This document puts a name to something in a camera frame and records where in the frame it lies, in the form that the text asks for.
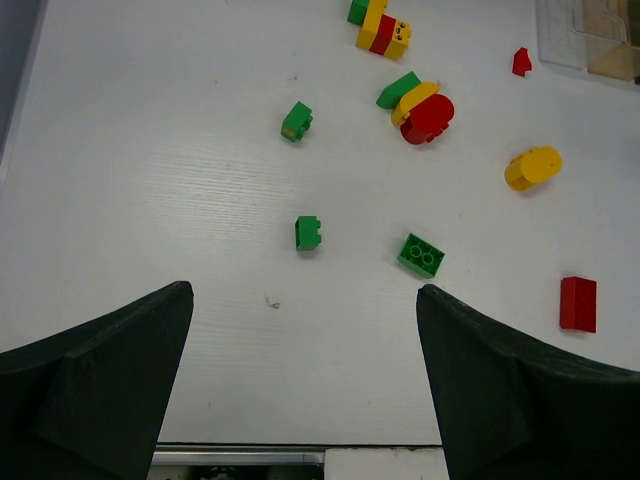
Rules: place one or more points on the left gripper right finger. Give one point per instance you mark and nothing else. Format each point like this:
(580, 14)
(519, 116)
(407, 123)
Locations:
(510, 406)

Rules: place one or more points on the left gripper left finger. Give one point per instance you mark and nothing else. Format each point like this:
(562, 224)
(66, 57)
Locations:
(89, 402)

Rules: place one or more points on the red lego brick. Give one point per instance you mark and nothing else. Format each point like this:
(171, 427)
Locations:
(578, 304)

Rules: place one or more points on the green two-stud lego brick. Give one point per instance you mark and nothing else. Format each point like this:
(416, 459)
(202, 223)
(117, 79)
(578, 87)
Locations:
(420, 257)

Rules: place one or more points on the yellow rounded lego brick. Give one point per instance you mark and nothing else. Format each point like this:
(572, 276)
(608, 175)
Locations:
(533, 167)

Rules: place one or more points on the green yellow red rounded stack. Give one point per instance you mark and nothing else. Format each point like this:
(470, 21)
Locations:
(417, 108)

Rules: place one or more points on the small red lego piece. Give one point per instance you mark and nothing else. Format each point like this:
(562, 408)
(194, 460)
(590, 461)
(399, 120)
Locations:
(521, 64)

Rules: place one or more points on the clear plastic container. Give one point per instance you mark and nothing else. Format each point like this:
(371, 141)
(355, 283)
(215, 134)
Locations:
(561, 37)

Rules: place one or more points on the green yellow red lego stack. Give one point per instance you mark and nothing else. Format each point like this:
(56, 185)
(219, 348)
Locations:
(378, 32)

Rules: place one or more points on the amber plastic container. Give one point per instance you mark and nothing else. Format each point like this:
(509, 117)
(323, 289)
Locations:
(611, 31)

